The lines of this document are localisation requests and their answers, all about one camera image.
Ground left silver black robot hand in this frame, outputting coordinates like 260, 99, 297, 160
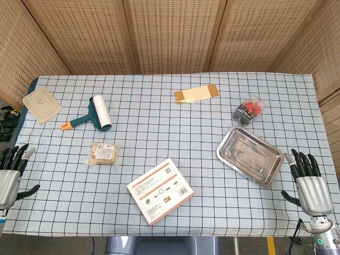
0, 144, 41, 210

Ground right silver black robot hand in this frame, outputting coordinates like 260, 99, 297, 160
281, 149, 334, 216

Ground packaged snack bag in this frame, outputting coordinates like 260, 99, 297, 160
85, 141, 122, 168

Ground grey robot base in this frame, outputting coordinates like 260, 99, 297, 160
105, 235, 221, 255

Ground stainless steel rectangular tray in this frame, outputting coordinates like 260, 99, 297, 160
216, 125, 285, 189

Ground woven bamboo screen panel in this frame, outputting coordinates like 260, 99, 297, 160
206, 0, 321, 73
22, 0, 139, 75
275, 0, 340, 103
317, 89, 340, 163
122, 0, 228, 74
0, 0, 70, 111

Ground beige pulp container lid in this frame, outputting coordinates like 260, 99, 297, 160
22, 87, 62, 125

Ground clear bag red black parts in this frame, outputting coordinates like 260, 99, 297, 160
232, 95, 267, 125

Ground teal lint roller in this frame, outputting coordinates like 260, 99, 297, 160
61, 94, 113, 133

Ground white orange product box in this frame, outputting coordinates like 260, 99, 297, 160
126, 157, 195, 227

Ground brown cardboard strip with tape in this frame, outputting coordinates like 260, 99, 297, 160
173, 83, 220, 105

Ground blue checked tablecloth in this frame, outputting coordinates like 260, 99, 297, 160
1, 71, 340, 237

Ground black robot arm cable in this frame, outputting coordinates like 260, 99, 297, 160
291, 218, 309, 255

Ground tangled black floor cables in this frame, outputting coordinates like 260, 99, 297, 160
0, 105, 21, 143

